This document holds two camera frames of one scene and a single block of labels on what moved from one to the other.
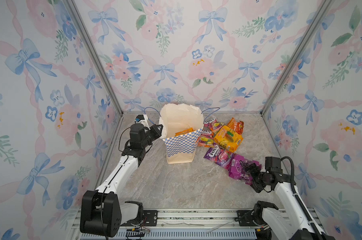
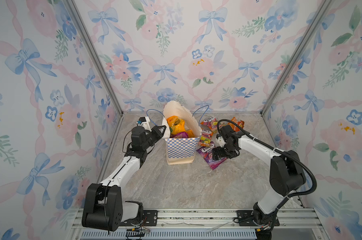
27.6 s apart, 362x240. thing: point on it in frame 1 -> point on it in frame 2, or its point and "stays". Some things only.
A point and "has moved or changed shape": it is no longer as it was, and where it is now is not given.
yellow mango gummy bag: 184,132 -> 190,133
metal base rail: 201,224 stays
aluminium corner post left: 98,50 stays
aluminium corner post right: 323,7 stays
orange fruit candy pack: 206,138 stays
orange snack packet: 237,126 stays
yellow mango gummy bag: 228,139 has moved or changed shape
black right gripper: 253,171 -> 218,149
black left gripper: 157,134 stays
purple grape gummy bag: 238,164 -> 181,135
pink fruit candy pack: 212,124 stays
